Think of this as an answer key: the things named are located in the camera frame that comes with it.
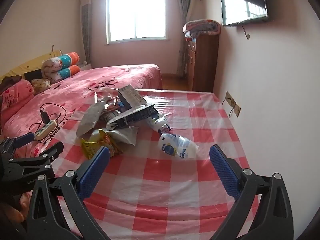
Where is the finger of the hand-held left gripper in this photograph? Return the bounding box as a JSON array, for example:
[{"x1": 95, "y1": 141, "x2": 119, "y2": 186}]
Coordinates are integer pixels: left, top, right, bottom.
[
  {"x1": 37, "y1": 141, "x2": 64, "y2": 167},
  {"x1": 0, "y1": 132, "x2": 35, "y2": 155}
]

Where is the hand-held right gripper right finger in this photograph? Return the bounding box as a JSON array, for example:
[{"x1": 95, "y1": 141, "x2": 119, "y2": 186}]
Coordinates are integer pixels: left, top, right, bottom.
[{"x1": 209, "y1": 144, "x2": 294, "y2": 240}]

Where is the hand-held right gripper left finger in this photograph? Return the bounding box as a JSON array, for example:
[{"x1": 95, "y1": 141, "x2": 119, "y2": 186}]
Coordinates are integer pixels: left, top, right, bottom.
[{"x1": 25, "y1": 146, "x2": 112, "y2": 240}]

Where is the white snack bag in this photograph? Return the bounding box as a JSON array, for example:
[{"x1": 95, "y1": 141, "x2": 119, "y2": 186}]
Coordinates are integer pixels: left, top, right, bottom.
[{"x1": 159, "y1": 133, "x2": 199, "y2": 161}]

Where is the person's left hand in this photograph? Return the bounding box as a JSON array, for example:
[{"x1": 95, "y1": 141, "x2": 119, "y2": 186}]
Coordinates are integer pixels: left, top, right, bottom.
[{"x1": 0, "y1": 192, "x2": 33, "y2": 230}]

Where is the white power strip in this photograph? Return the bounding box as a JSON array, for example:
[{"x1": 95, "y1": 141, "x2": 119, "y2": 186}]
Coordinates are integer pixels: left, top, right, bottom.
[{"x1": 34, "y1": 120, "x2": 57, "y2": 141}]

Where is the yellow snack packet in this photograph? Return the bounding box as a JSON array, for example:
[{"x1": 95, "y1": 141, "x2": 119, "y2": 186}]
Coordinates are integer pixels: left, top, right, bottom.
[{"x1": 81, "y1": 129, "x2": 125, "y2": 160}]

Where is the black charger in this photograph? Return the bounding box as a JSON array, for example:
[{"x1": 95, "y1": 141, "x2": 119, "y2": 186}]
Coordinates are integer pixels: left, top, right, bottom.
[{"x1": 40, "y1": 107, "x2": 50, "y2": 124}]

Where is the pink pillow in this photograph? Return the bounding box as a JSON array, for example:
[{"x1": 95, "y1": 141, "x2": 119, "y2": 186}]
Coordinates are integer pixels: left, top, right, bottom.
[{"x1": 0, "y1": 79, "x2": 34, "y2": 120}]

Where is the crumpled grey wrapper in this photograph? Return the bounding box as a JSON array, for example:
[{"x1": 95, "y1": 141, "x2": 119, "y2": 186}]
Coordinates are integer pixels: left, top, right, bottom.
[{"x1": 105, "y1": 126, "x2": 139, "y2": 147}]

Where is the silver foil bag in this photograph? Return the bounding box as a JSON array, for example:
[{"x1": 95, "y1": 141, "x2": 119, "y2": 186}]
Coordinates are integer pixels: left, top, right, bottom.
[{"x1": 76, "y1": 92, "x2": 118, "y2": 137}]

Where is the small floral pillow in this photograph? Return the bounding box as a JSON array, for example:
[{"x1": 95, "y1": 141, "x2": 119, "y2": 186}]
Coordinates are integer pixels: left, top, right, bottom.
[{"x1": 31, "y1": 78, "x2": 52, "y2": 95}]

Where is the dark brown cloth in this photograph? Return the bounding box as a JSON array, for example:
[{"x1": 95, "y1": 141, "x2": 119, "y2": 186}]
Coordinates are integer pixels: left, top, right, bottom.
[{"x1": 0, "y1": 76, "x2": 23, "y2": 93}]

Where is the black cushion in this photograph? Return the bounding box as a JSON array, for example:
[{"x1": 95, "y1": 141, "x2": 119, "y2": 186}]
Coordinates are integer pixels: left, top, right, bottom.
[{"x1": 24, "y1": 70, "x2": 43, "y2": 82}]

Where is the red checked plastic tablecloth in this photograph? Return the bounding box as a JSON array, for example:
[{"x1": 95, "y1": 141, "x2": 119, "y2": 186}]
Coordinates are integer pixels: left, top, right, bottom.
[{"x1": 54, "y1": 89, "x2": 262, "y2": 240}]

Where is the bed with pink sheet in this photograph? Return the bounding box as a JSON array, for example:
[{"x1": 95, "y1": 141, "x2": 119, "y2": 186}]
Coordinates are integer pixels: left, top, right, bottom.
[{"x1": 0, "y1": 64, "x2": 163, "y2": 160}]

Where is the yellow headboard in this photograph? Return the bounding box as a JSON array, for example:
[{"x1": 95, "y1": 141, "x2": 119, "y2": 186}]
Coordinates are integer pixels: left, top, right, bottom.
[{"x1": 0, "y1": 50, "x2": 63, "y2": 83}]

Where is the clear plastic bottle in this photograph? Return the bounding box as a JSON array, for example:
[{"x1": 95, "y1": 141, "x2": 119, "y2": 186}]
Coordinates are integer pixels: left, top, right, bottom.
[{"x1": 147, "y1": 114, "x2": 172, "y2": 134}]

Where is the rolled colourful quilt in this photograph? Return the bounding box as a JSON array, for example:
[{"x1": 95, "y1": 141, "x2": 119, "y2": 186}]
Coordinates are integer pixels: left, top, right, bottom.
[{"x1": 41, "y1": 52, "x2": 81, "y2": 84}]

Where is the grey cardboard box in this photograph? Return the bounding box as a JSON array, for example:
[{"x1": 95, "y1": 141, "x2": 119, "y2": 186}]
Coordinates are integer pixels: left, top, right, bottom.
[{"x1": 117, "y1": 85, "x2": 148, "y2": 110}]

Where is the wooden cabinet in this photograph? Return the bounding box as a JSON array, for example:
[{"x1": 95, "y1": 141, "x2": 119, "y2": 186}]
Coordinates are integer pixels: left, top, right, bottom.
[{"x1": 186, "y1": 34, "x2": 220, "y2": 93}]

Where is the grey checked curtain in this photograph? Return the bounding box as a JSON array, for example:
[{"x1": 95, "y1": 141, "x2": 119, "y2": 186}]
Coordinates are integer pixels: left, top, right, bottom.
[
  {"x1": 175, "y1": 0, "x2": 193, "y2": 78},
  {"x1": 80, "y1": 0, "x2": 92, "y2": 68}
]

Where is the folded patterned blanket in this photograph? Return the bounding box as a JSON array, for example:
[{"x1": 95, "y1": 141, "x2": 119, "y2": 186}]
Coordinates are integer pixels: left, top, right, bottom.
[{"x1": 183, "y1": 19, "x2": 221, "y2": 39}]

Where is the window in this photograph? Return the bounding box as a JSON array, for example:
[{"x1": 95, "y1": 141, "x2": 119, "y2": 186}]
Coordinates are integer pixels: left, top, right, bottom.
[{"x1": 106, "y1": 0, "x2": 167, "y2": 44}]

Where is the black cable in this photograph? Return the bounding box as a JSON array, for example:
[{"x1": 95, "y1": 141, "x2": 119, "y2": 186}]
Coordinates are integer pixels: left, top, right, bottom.
[{"x1": 30, "y1": 102, "x2": 67, "y2": 140}]

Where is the wall socket plate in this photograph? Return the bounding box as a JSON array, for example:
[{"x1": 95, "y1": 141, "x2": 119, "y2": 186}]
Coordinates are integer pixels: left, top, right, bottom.
[{"x1": 225, "y1": 91, "x2": 242, "y2": 118}]

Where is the wall-mounted television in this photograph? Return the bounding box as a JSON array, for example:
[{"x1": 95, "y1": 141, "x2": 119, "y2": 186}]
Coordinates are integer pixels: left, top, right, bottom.
[{"x1": 219, "y1": 0, "x2": 270, "y2": 27}]

